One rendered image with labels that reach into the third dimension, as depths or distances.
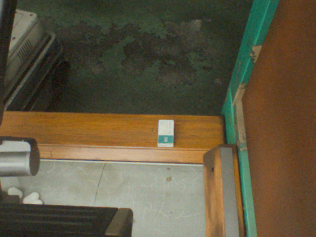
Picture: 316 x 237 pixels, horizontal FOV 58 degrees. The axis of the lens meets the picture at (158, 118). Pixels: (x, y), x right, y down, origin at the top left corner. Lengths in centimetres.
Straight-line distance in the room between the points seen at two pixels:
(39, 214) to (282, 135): 29
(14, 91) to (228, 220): 114
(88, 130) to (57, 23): 157
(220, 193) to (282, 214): 16
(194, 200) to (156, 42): 142
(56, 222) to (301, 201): 24
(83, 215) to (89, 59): 164
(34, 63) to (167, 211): 107
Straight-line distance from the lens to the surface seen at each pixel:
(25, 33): 146
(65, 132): 71
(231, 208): 52
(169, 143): 63
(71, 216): 29
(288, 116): 37
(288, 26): 39
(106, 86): 173
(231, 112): 63
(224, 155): 54
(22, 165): 56
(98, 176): 67
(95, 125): 70
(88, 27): 210
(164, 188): 64
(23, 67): 146
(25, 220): 29
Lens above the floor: 136
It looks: 60 degrees down
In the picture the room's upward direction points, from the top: 5 degrees counter-clockwise
